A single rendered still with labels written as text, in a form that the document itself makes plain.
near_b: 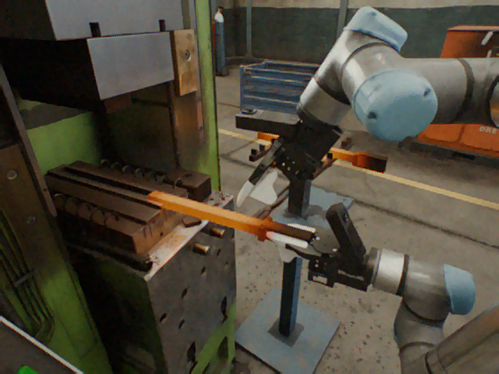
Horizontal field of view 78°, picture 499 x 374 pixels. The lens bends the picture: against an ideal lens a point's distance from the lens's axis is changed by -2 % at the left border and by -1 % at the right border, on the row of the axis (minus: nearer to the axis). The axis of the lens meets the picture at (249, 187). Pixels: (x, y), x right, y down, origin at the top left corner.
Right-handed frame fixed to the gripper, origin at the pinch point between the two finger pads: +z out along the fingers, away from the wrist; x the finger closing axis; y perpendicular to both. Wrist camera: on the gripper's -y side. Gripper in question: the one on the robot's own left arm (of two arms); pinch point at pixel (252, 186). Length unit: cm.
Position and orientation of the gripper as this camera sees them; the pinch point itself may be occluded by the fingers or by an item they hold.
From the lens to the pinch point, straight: 62.1
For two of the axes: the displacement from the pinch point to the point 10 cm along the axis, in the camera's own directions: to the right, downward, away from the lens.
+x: 4.4, -4.4, 7.8
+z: -4.4, 6.5, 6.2
